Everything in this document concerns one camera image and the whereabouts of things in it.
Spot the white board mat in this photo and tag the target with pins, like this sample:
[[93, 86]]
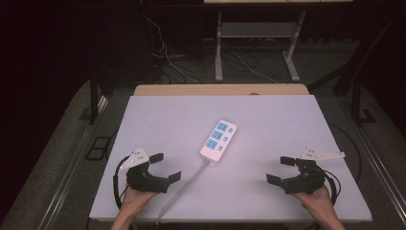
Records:
[[261, 127]]

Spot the white power strip blue sockets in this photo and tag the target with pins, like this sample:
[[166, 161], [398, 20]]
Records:
[[218, 140]]

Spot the person's right hand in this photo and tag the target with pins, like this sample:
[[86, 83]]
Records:
[[314, 199]]

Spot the black metal stand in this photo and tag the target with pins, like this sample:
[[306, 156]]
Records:
[[93, 96], [357, 73]]

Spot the person's left hand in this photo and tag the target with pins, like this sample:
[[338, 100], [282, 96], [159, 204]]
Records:
[[135, 198]]

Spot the grey metal leg desk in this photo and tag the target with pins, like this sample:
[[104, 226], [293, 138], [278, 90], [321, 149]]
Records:
[[255, 30]]

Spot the black rectangular floor frame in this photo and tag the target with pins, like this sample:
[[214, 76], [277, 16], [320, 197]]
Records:
[[98, 148]]

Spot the aluminium floor rail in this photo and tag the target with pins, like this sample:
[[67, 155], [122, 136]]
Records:
[[68, 179], [379, 172]]

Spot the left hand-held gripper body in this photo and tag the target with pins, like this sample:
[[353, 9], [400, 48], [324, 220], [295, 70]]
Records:
[[145, 179]]

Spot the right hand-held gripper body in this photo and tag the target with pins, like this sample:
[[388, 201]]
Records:
[[306, 180]]

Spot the wooden table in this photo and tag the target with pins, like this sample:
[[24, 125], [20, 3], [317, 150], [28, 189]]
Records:
[[198, 89]]

